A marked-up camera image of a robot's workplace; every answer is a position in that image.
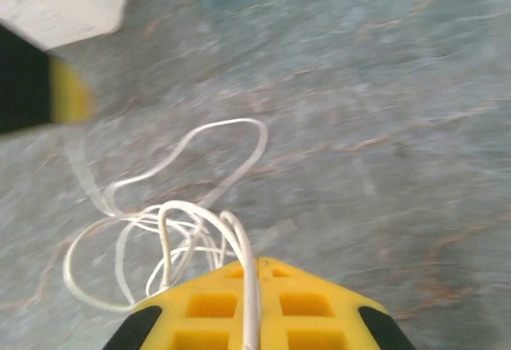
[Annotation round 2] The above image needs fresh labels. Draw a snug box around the thin white cable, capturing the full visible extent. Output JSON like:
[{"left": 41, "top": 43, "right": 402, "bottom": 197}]
[{"left": 63, "top": 117, "right": 268, "bottom": 350}]

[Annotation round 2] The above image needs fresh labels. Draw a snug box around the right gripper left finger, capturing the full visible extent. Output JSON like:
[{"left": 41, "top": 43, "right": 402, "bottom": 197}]
[{"left": 101, "top": 261, "right": 246, "bottom": 350}]

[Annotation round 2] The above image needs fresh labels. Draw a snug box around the white perforated plastic basket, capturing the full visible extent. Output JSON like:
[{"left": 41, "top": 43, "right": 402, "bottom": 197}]
[{"left": 0, "top": 0, "right": 139, "bottom": 52}]

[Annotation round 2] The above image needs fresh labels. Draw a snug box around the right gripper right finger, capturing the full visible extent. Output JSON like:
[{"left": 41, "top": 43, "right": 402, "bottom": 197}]
[{"left": 258, "top": 257, "right": 417, "bottom": 350}]

